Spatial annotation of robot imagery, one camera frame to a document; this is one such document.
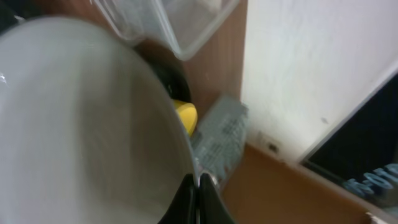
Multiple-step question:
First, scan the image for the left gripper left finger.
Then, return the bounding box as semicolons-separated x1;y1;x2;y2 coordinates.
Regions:
158;174;197;224

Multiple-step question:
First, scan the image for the dark monitor screen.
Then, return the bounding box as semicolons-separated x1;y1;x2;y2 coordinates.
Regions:
300;62;397;223

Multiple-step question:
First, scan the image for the grey dishwasher rack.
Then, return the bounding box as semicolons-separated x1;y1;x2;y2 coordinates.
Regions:
191;95;248;189

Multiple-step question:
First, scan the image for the yellow bowl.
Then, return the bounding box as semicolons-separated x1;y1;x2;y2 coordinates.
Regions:
173;100;198;136

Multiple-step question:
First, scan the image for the grey plate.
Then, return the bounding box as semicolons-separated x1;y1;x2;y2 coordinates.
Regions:
1;17;197;223

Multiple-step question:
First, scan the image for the round black serving tray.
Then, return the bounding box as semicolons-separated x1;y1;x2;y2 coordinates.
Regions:
134;40;192;103

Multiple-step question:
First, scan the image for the clear plastic waste bin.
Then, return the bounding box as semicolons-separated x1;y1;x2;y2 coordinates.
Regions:
93;0;239;60

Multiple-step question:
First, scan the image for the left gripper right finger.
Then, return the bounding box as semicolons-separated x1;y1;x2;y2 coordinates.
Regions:
198;173;236;224

